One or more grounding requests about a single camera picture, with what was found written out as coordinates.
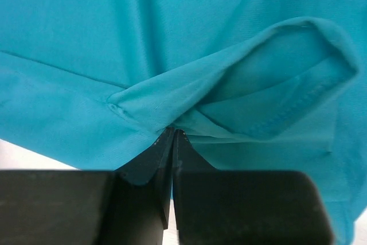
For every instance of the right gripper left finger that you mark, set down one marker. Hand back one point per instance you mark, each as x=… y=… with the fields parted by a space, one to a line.
x=129 y=205

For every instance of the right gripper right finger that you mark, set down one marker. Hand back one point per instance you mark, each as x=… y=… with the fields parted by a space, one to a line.
x=214 y=206

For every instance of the teal t shirt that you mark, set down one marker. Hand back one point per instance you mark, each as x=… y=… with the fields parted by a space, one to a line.
x=255 y=84

